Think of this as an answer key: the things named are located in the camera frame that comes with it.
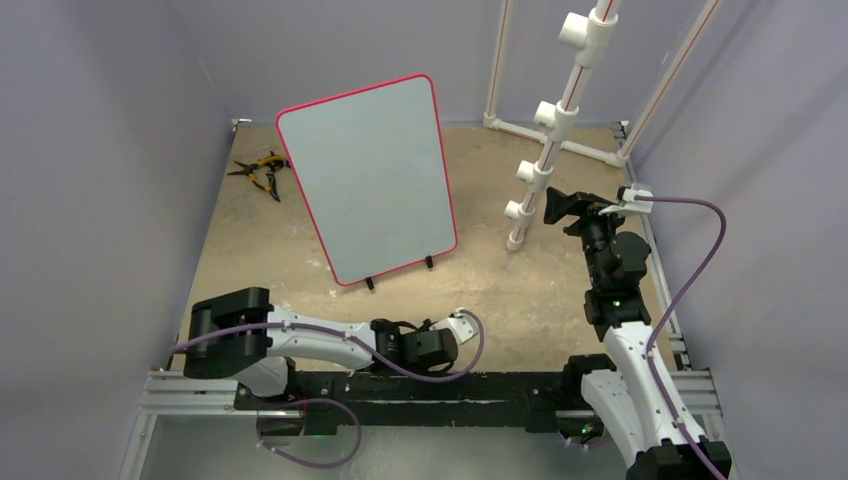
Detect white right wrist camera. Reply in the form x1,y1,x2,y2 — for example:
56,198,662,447
599,183,655,218

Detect pink framed whiteboard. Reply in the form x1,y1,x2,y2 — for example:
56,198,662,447
275,73,459,286

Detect white PVC pipe frame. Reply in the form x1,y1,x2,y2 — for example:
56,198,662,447
483,1,722,251

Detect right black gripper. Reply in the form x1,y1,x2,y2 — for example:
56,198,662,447
545,186,636,288

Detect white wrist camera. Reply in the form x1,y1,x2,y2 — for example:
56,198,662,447
599,183,655,218
429,313,480,346

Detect yellow black pliers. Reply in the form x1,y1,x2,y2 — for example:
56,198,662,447
227,151,291,202

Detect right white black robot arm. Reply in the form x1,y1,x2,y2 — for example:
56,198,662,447
543,187,732,479

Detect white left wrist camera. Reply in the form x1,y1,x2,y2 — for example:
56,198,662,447
429,313,480,346

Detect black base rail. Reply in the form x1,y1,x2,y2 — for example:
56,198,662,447
234,371,605,443

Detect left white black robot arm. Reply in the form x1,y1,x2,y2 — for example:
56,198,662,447
181,287,479,409

